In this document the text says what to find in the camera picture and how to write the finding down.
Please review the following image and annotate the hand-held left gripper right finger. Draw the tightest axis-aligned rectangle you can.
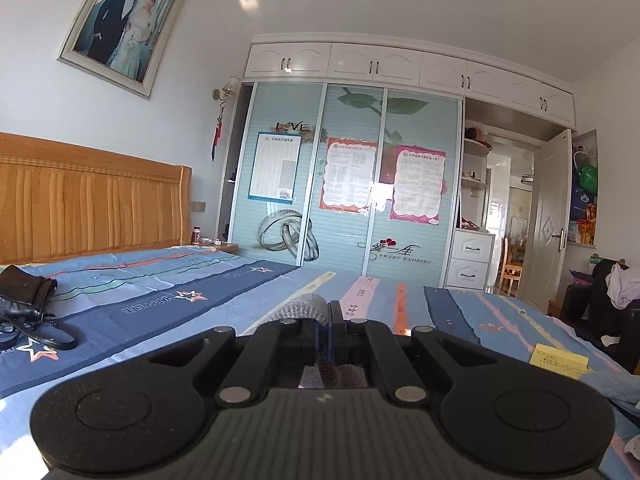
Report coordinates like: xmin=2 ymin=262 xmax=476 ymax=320
xmin=329 ymin=301 xmax=503 ymax=407

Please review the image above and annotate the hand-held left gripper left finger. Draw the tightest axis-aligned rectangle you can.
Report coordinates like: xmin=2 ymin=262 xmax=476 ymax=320
xmin=145 ymin=317 xmax=329 ymax=407

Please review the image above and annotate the grey knit sweater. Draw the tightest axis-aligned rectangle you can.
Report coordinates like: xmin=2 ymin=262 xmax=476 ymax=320
xmin=260 ymin=294 xmax=371 ymax=390

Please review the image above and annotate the striped blue bed sheet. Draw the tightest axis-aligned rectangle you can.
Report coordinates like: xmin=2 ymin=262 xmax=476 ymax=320
xmin=0 ymin=244 xmax=640 ymax=480

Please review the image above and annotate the wooden nightstand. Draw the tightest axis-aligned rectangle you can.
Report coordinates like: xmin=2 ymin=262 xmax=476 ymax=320
xmin=200 ymin=239 xmax=241 ymax=256

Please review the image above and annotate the white drawer unit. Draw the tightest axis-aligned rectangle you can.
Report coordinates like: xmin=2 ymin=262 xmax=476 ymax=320
xmin=445 ymin=229 xmax=496 ymax=291

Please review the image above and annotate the orange-bordered poster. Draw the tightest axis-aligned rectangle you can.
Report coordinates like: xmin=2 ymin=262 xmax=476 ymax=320
xmin=319 ymin=137 xmax=379 ymax=215

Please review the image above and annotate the pink-bordered poster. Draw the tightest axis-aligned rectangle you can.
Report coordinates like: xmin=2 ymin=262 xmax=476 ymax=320
xmin=388 ymin=144 xmax=447 ymax=225

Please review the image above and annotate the blue-framed poster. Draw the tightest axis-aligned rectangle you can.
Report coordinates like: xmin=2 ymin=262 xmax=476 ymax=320
xmin=248 ymin=132 xmax=303 ymax=205

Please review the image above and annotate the wooden chair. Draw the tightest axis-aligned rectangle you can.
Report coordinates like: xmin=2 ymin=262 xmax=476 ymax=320
xmin=497 ymin=237 xmax=524 ymax=294

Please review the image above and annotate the yellow paper sheet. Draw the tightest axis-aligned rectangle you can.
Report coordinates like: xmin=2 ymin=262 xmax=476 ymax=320
xmin=530 ymin=343 xmax=591 ymax=380

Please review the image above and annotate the white wardrobe with sliding doors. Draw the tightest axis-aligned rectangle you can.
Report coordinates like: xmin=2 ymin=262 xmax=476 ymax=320
xmin=216 ymin=34 xmax=576 ymax=292

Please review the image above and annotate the white door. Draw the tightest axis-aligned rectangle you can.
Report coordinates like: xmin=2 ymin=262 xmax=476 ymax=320
xmin=520 ymin=128 xmax=573 ymax=311

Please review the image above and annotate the wooden headboard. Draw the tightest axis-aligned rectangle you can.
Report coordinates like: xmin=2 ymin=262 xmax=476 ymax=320
xmin=0 ymin=132 xmax=194 ymax=267

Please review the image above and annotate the light blue cloth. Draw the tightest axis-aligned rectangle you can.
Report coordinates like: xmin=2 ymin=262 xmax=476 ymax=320
xmin=580 ymin=369 xmax=640 ymax=412

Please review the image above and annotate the blue bag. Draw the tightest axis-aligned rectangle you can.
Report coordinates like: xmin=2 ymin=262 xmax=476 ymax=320
xmin=570 ymin=185 xmax=599 ymax=221

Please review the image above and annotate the white cloth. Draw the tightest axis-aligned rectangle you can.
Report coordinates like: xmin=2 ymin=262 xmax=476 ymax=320
xmin=604 ymin=262 xmax=640 ymax=311

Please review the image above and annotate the green bag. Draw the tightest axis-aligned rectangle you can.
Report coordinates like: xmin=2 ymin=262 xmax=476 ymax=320
xmin=578 ymin=163 xmax=599 ymax=194

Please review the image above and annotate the black leather handbag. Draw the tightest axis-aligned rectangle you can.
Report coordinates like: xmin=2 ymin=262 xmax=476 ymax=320
xmin=0 ymin=264 xmax=79 ymax=352

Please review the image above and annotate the framed wedding photo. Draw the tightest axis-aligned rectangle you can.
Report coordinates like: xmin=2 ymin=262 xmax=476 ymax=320
xmin=56 ymin=0 xmax=190 ymax=100

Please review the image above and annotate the glass wall lamp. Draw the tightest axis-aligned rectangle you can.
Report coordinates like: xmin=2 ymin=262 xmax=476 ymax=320
xmin=212 ymin=76 xmax=241 ymax=104

